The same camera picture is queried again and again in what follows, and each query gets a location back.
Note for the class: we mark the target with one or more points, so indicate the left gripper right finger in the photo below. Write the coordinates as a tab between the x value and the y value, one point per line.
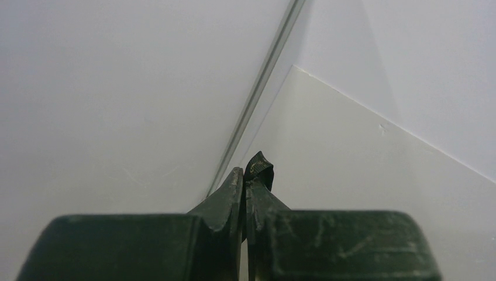
285	244

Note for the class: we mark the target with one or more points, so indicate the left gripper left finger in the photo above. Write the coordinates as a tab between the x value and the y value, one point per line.
202	244

